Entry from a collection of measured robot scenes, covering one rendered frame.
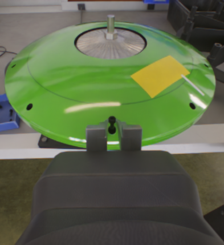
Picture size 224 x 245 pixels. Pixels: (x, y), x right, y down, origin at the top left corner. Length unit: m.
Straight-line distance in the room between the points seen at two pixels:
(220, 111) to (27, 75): 0.41
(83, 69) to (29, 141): 0.22
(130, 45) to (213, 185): 1.32
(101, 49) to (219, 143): 0.30
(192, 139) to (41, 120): 0.30
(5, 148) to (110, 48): 0.28
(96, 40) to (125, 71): 0.08
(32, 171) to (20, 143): 1.06
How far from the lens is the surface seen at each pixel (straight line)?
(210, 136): 0.41
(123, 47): 0.25
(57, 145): 0.34
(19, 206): 1.37
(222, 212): 0.49
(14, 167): 1.52
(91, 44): 0.26
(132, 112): 0.18
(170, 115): 0.19
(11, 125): 0.41
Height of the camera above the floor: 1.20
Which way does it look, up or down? 50 degrees down
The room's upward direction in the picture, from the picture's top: 1 degrees clockwise
